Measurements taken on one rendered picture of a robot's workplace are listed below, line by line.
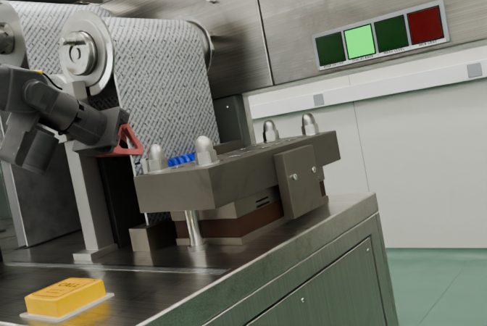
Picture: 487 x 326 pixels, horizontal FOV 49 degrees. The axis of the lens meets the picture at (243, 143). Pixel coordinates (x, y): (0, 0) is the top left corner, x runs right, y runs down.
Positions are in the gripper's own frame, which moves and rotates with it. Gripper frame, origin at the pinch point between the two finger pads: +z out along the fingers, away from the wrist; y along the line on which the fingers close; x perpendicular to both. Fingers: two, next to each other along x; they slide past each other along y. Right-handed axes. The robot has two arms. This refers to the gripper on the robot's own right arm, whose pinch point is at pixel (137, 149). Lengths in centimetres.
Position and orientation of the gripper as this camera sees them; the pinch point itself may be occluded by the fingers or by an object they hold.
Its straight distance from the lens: 94.4
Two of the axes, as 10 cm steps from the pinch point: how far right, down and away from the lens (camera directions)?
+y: 7.9, -1.2, -6.1
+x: 1.4, -9.2, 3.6
